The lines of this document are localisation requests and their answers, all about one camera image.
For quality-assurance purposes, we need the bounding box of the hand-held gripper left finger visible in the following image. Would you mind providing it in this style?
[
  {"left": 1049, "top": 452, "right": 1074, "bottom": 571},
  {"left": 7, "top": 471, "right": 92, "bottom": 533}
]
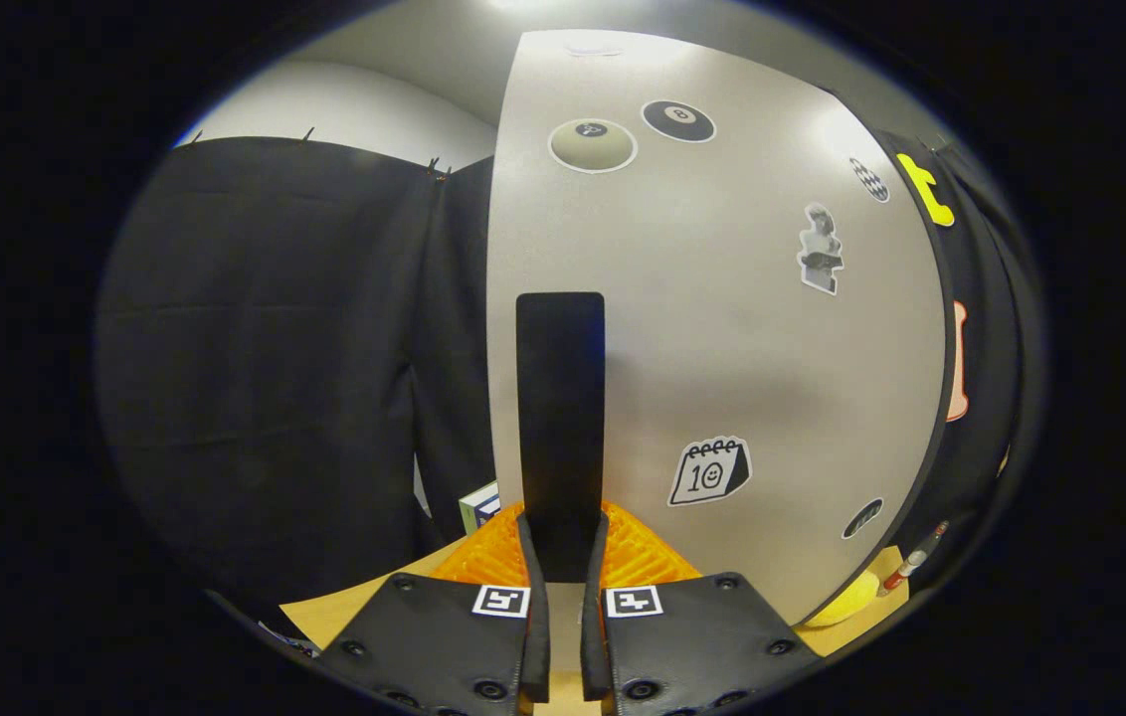
[{"left": 314, "top": 502, "right": 552, "bottom": 716}]

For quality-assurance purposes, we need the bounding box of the black cabinet door handle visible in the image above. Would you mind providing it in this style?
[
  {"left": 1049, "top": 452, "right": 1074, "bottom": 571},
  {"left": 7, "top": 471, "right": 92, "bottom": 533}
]
[{"left": 515, "top": 291, "right": 607, "bottom": 583}]

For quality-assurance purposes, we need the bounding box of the clear plastic bottle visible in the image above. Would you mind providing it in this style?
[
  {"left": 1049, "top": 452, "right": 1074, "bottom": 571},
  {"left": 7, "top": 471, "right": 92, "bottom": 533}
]
[{"left": 883, "top": 519, "right": 950, "bottom": 596}]

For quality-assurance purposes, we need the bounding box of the yellow plush toy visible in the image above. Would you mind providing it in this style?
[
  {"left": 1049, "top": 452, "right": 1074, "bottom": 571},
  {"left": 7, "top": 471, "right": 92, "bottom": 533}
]
[{"left": 802, "top": 569, "right": 882, "bottom": 627}]

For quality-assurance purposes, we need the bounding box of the black backdrop cloth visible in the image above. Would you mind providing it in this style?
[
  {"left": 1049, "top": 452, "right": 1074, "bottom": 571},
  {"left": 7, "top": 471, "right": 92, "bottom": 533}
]
[{"left": 95, "top": 134, "right": 1046, "bottom": 637}]

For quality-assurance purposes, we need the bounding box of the beige shoe cabinet door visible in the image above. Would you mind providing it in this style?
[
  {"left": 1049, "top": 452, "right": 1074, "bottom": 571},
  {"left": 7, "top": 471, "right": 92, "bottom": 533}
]
[{"left": 485, "top": 28, "right": 952, "bottom": 627}]

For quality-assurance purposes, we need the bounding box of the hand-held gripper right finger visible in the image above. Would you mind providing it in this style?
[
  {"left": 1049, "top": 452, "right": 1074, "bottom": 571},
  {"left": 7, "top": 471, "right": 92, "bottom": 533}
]
[{"left": 580, "top": 502, "right": 823, "bottom": 716}]

